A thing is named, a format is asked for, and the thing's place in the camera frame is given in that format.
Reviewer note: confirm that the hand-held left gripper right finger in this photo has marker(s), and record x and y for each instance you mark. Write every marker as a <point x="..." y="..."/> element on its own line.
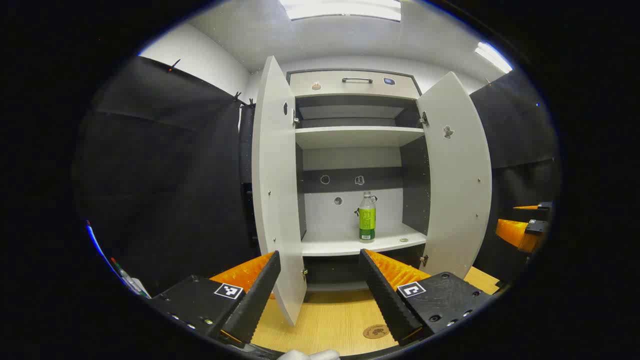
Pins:
<point x="382" y="295"/>

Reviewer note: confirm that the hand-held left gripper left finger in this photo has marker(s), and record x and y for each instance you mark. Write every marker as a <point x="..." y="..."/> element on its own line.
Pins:
<point x="260" y="295"/>

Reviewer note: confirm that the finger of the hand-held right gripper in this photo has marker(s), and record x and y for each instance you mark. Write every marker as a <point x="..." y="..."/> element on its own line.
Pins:
<point x="515" y="234"/>
<point x="530" y="206"/>

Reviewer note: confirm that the round cork coaster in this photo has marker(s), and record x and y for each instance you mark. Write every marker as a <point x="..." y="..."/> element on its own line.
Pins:
<point x="376" y="331"/>

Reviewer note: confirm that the cabinet door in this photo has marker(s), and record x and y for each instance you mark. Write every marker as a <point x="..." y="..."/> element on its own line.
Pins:
<point x="275" y="175"/>
<point x="460" y="190"/>

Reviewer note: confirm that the green label plastic bottle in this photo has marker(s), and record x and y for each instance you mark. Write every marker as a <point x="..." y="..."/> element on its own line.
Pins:
<point x="367" y="220"/>

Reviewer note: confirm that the grey white cabinet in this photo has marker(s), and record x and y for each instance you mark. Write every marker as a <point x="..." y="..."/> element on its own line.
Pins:
<point x="350" y="136"/>

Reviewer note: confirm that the red cap spray bottle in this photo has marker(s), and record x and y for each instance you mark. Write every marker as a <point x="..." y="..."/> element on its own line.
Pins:
<point x="127" y="282"/>

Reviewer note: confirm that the beige cabinet drawer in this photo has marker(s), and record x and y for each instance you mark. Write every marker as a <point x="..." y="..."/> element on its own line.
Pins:
<point x="330" y="86"/>

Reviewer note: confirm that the black backdrop cloth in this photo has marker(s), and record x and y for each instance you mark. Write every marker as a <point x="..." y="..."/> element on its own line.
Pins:
<point x="165" y="165"/>
<point x="515" y="130"/>

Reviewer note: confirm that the small ceiling light panel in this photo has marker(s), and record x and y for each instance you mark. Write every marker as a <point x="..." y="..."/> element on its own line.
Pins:
<point x="492" y="56"/>

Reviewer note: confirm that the large ceiling light panel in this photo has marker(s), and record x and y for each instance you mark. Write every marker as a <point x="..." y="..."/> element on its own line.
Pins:
<point x="345" y="9"/>

